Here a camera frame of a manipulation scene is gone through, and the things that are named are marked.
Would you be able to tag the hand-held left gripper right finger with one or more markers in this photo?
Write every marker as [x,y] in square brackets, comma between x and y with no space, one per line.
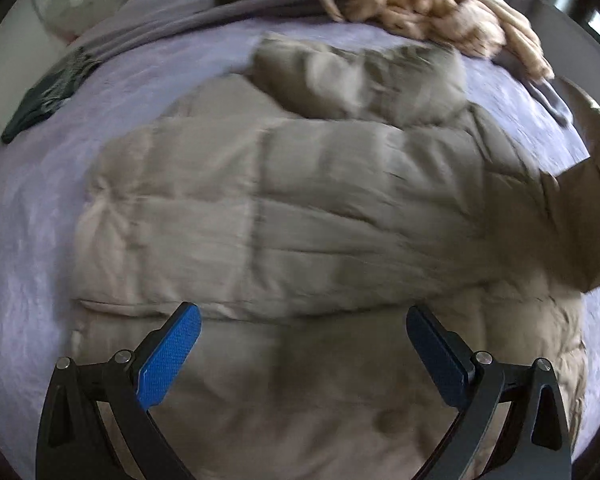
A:
[437,355]

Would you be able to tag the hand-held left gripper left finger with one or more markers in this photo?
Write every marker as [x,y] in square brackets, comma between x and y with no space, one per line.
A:
[172,347]

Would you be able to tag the beige puffer jacket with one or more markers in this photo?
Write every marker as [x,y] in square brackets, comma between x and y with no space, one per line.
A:
[305,200]

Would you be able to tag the purple plush blanket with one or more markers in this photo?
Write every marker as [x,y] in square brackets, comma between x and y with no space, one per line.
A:
[35,240]

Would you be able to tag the dark green garment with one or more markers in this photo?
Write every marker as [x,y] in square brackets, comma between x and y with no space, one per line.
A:
[45,95]

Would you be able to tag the grey cloth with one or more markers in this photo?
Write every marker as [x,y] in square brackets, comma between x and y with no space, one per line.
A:
[190,15]

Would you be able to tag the grey upholstered panel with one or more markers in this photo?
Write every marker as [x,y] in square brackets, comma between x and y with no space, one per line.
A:
[560,30]

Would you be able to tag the striped beige garment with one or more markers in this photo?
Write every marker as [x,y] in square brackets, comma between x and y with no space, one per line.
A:
[430,5]

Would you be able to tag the white round fan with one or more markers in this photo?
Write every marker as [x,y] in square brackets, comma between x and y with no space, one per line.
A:
[80,2]

